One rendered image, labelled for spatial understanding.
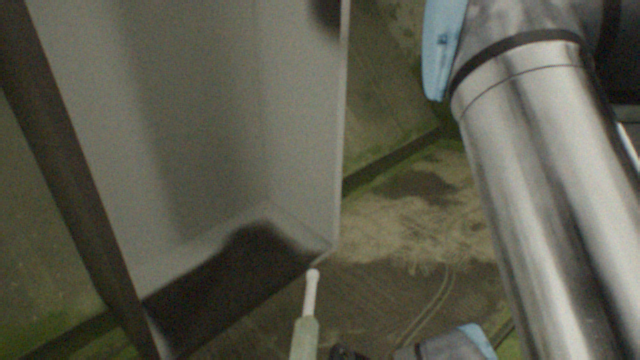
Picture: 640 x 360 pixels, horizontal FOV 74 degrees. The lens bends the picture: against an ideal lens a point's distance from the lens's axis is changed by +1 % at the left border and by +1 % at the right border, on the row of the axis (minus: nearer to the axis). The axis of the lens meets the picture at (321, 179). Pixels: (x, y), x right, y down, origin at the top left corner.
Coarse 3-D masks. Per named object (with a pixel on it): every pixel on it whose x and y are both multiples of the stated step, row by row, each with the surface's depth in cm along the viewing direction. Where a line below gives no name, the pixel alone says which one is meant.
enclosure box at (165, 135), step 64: (0, 0) 49; (64, 0) 83; (128, 0) 91; (192, 0) 101; (256, 0) 111; (320, 0) 94; (0, 64) 70; (64, 64) 88; (128, 64) 97; (192, 64) 108; (256, 64) 122; (320, 64) 103; (64, 128) 60; (128, 128) 103; (192, 128) 116; (256, 128) 133; (320, 128) 113; (64, 192) 79; (128, 192) 111; (192, 192) 126; (256, 192) 146; (320, 192) 126; (128, 256) 120; (192, 256) 128; (256, 256) 128; (320, 256) 126; (128, 320) 89; (192, 320) 110
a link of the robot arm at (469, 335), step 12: (468, 324) 75; (444, 336) 75; (456, 336) 73; (468, 336) 72; (480, 336) 71; (420, 348) 75; (432, 348) 74; (444, 348) 73; (456, 348) 71; (468, 348) 71; (480, 348) 70
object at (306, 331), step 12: (312, 276) 111; (312, 288) 106; (312, 300) 103; (312, 312) 99; (300, 324) 94; (312, 324) 94; (300, 336) 91; (312, 336) 91; (300, 348) 88; (312, 348) 88
